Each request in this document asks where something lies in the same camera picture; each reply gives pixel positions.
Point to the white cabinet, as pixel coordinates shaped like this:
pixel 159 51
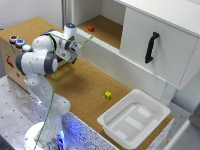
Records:
pixel 110 63

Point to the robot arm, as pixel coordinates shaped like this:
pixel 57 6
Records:
pixel 36 63

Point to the green button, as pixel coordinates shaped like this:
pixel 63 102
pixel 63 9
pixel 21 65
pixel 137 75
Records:
pixel 26 47

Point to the pink block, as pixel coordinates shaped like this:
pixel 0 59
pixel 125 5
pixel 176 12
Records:
pixel 91 28

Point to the white sliding door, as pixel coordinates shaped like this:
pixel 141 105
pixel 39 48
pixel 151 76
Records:
pixel 173 50

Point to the red button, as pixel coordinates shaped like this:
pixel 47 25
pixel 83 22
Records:
pixel 13 38

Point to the blue button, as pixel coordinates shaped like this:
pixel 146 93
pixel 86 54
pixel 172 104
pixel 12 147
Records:
pixel 20 42

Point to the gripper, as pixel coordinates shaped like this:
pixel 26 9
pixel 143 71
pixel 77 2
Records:
pixel 63 49

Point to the white plastic box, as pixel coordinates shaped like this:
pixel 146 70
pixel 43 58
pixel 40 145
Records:
pixel 133 121

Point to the yellow block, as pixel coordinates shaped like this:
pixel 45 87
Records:
pixel 108 95

